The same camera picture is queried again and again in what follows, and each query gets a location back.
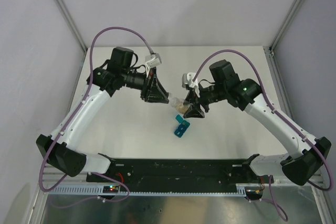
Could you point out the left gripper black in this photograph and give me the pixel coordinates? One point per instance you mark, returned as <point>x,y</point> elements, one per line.
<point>153,91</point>

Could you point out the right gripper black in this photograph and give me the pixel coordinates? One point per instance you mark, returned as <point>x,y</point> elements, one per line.
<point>193,112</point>

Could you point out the teal weekly pill organizer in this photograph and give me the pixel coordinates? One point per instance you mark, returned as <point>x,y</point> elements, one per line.
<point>182,127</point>

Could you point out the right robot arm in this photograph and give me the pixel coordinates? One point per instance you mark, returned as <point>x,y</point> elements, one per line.
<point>304,153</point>

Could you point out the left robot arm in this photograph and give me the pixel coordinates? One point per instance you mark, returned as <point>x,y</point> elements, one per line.
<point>60,148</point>

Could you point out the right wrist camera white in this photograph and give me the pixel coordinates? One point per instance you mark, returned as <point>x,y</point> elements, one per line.
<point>189,82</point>

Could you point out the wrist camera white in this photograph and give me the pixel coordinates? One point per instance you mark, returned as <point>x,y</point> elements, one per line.
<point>189,82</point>
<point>152,61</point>

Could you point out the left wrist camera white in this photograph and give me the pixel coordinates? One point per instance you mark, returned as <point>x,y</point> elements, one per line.
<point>152,61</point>

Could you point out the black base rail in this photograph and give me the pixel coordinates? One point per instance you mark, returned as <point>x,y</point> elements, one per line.
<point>179,175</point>

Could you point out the left aluminium frame post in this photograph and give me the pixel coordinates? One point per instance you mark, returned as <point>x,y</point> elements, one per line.
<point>62,7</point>

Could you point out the aluminium frame post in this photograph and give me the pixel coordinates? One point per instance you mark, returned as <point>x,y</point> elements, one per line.
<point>62,7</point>
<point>291,14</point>

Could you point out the right aluminium frame post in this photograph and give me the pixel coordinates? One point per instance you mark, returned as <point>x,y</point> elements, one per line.
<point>291,14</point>

